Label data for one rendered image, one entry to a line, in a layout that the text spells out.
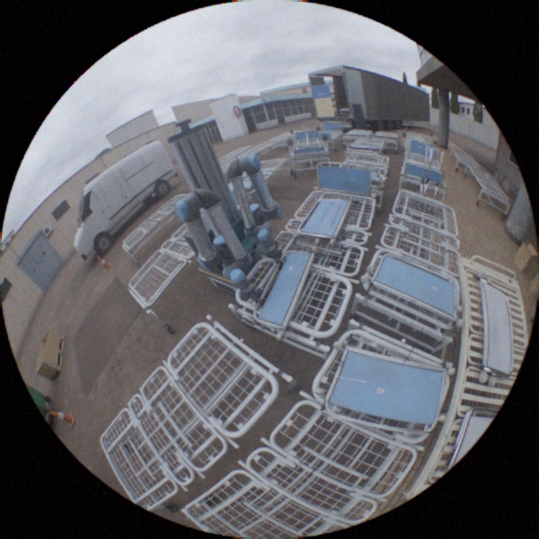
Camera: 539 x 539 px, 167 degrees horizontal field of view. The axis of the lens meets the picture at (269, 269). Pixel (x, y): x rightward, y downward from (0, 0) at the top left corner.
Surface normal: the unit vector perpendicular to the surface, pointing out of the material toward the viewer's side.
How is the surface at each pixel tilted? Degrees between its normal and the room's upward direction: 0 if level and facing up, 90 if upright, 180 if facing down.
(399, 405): 5
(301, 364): 0
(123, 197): 88
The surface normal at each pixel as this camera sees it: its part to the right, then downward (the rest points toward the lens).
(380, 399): -0.20, -0.71
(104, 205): 0.88, 0.14
